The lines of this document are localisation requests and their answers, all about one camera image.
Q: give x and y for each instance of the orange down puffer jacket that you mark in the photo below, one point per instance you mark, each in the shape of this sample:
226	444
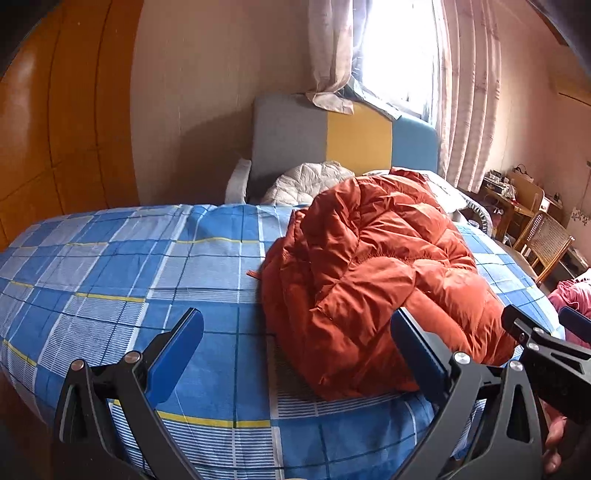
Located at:
363	249

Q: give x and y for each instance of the grey bed side rail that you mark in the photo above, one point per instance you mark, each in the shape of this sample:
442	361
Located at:
236	188

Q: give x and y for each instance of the wooden rattan chair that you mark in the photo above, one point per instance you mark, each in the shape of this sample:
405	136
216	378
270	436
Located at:
543	241

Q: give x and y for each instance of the wooden desk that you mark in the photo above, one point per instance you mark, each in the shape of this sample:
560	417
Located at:
515	197

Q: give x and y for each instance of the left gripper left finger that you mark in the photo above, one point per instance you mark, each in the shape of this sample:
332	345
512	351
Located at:
85	442

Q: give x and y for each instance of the orange wooden wardrobe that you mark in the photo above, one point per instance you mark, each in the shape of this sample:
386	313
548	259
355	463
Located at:
65	116

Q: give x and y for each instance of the pink cloth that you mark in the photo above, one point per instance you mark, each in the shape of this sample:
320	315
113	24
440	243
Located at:
573	293

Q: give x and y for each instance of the white printed pillow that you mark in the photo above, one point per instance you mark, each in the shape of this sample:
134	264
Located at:
451	199

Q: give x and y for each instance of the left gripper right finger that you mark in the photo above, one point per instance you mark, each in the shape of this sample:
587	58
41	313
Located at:
487	424

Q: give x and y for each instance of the grey yellow blue headboard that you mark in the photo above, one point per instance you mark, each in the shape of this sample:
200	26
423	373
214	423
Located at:
288	130

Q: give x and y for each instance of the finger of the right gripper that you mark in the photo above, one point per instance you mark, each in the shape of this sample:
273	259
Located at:
577	326

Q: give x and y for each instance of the blue plaid bed sheet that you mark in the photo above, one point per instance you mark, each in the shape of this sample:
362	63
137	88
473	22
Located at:
98	285

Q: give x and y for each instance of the pink striped curtain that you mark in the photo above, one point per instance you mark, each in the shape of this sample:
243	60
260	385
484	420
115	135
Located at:
438	59

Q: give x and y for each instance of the person's right hand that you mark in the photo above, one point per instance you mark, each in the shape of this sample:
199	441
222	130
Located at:
567	447

